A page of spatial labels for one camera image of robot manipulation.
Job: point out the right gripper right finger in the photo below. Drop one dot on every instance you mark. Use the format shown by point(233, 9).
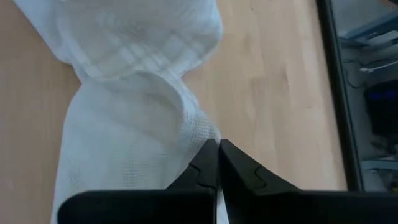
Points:
point(242, 180)

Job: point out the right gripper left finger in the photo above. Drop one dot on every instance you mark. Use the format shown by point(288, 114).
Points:
point(199, 174)

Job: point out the white checked towel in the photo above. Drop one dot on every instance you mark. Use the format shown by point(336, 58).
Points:
point(124, 124)

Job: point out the black device blue lights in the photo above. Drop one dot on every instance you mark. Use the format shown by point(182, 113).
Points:
point(384, 112)

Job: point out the grey desk leg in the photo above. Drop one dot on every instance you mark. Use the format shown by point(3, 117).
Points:
point(373, 29)

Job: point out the black aluminium table frame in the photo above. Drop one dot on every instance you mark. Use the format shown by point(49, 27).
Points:
point(338, 93)

